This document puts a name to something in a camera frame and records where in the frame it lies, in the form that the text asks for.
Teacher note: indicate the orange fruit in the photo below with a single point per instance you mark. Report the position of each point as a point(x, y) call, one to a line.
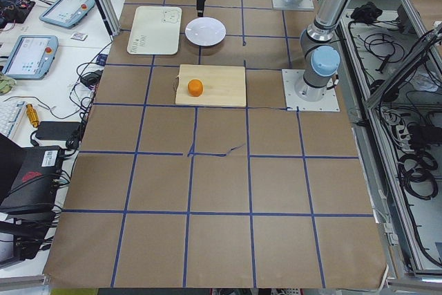
point(195, 88)

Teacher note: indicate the cream bear tray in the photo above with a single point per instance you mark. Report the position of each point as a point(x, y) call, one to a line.
point(155, 31)

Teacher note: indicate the white round plate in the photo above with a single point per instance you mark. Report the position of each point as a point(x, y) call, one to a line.
point(205, 31)

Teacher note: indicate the wooden cutting board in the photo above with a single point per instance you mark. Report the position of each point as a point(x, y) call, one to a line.
point(222, 86)

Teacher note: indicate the upper teach pendant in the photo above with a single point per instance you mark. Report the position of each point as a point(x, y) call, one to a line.
point(67, 13)

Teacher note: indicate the teach pendant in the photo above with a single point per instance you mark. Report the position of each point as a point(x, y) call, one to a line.
point(67, 13)
point(31, 57)

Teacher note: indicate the lower teach pendant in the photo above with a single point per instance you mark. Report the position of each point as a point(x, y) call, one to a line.
point(31, 57)

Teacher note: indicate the black power adapter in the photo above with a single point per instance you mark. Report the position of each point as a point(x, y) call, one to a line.
point(51, 130)

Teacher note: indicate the gold metal cylinder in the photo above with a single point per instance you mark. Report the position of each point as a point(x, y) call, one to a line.
point(32, 115)

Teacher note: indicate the white keyboard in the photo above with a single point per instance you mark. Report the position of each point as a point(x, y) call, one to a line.
point(11, 115)

